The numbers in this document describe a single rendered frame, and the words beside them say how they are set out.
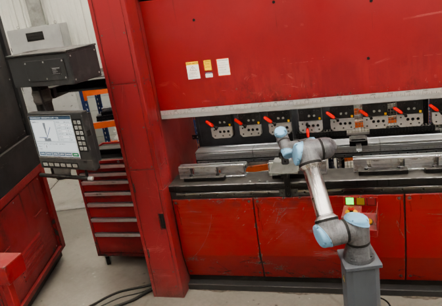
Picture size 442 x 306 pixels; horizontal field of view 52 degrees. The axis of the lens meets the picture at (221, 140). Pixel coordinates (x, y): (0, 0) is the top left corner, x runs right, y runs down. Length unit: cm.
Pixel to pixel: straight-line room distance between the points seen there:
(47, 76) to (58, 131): 33
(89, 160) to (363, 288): 164
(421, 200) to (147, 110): 183
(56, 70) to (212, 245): 163
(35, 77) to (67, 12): 457
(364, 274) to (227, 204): 118
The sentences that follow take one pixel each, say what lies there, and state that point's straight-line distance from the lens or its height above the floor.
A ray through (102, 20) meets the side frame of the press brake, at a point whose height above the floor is 207.
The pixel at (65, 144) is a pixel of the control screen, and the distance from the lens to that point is 288.
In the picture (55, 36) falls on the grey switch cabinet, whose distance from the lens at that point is 715.
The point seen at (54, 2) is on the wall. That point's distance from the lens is 750.
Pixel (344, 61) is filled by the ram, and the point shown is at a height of 162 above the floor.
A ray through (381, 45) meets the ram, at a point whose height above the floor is 169.
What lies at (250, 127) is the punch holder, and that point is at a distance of 308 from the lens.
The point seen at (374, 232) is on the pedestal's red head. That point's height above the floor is 69.
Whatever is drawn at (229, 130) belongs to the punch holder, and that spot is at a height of 123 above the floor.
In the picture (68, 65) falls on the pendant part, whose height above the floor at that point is 186.
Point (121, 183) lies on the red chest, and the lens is 378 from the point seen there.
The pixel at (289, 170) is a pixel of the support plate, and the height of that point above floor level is 100.
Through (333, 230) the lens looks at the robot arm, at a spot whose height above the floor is 98.
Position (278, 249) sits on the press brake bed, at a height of 36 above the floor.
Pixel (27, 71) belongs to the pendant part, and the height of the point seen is 185.
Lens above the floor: 211
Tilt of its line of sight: 18 degrees down
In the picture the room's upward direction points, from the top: 9 degrees counter-clockwise
